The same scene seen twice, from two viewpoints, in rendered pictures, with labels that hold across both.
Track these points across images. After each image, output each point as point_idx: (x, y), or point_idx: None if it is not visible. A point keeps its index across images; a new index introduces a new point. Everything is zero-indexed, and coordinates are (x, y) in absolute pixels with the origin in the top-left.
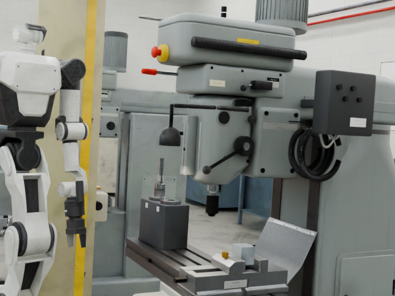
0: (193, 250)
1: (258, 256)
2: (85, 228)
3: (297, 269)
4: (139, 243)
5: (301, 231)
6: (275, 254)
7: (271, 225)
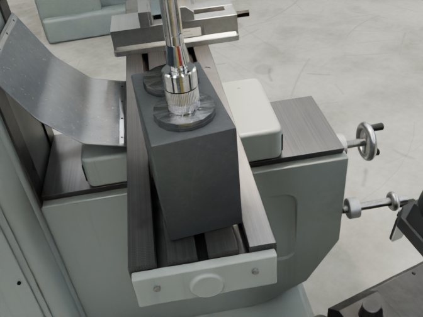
0: (142, 150)
1: (141, 2)
2: (401, 208)
3: (57, 60)
4: (247, 191)
5: (11, 30)
6: (42, 83)
7: (0, 71)
